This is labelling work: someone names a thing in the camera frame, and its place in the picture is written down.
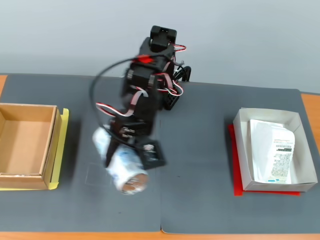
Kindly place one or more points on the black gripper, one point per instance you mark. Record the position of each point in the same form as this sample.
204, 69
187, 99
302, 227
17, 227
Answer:
124, 139

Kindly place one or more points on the white and blue can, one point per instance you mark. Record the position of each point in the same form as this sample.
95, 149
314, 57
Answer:
125, 170

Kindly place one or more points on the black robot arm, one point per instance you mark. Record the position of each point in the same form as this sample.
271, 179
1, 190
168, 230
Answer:
142, 100

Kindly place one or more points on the brown cardboard box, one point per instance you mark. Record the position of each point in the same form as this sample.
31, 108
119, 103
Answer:
25, 145

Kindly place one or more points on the white paper box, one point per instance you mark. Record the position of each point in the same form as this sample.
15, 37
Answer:
241, 150

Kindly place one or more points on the yellow paper sheet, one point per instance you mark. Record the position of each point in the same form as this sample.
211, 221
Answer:
61, 150

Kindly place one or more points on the grey mat with chalk square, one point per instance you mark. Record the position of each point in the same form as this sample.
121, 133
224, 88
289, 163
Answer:
75, 205

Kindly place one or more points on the red tape piece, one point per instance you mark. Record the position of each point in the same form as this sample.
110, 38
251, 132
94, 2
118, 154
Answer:
145, 59

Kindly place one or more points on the black plain table clamp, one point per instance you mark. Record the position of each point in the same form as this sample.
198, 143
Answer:
186, 73

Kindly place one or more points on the plain grey mat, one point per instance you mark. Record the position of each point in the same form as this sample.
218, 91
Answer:
217, 212

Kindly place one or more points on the red paper sheet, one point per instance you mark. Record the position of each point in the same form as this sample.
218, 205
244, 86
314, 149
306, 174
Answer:
237, 190

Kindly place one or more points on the white printed pouch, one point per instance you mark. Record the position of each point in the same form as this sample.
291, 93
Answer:
265, 150

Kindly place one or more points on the black square gripper camera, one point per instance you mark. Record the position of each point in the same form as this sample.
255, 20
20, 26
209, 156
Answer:
152, 155

